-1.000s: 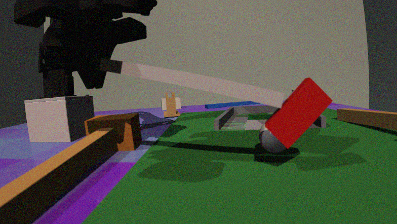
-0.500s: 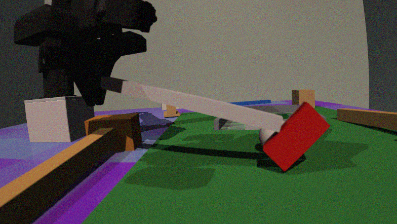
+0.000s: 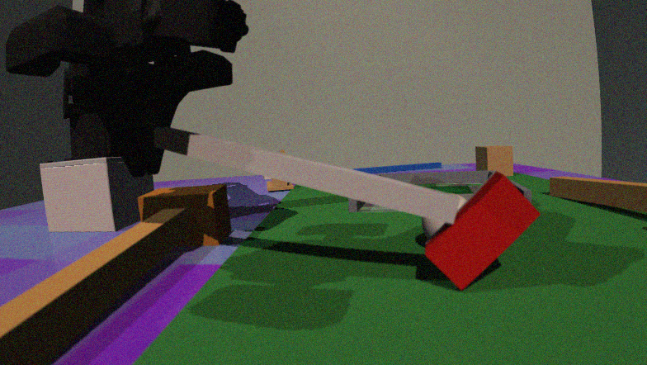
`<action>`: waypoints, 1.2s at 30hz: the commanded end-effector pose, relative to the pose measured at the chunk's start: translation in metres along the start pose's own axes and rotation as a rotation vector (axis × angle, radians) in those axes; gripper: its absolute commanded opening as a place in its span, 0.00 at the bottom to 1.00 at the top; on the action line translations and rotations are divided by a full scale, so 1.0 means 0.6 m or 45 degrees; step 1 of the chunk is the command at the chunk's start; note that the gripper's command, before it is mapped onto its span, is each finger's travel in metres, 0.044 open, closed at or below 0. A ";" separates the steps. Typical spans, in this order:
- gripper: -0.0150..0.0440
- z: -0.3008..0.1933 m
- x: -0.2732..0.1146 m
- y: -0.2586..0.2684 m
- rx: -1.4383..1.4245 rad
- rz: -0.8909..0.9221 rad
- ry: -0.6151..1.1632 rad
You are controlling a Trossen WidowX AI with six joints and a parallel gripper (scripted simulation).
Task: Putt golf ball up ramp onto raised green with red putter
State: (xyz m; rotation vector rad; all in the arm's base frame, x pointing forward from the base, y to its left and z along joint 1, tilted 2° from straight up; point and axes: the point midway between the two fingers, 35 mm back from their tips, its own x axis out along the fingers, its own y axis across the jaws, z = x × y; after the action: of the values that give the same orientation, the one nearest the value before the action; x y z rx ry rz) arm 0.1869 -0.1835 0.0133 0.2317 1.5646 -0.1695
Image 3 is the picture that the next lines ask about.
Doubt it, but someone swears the blue flat bar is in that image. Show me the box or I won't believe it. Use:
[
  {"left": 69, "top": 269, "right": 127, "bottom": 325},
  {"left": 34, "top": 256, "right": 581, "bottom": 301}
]
[{"left": 354, "top": 163, "right": 442, "bottom": 173}]

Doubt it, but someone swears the white golf ball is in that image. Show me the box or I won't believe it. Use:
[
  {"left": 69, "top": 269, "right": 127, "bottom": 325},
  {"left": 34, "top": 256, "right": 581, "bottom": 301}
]
[{"left": 422, "top": 193, "right": 467, "bottom": 239}]

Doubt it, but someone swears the green putting mat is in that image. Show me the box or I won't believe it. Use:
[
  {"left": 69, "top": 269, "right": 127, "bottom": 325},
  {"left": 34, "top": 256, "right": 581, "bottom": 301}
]
[{"left": 132, "top": 172, "right": 647, "bottom": 365}]

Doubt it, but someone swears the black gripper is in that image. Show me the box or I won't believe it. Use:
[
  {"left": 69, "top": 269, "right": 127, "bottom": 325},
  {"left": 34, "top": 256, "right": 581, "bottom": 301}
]
[{"left": 6, "top": 0, "right": 233, "bottom": 178}]

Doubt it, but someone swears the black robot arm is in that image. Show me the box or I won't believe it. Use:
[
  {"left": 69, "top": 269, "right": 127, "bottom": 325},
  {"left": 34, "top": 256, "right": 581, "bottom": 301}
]
[{"left": 63, "top": 0, "right": 248, "bottom": 161}]

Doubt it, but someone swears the red putter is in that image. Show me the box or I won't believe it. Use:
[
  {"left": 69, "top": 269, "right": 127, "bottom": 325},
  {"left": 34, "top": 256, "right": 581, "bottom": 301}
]
[{"left": 145, "top": 122, "right": 540, "bottom": 290}]

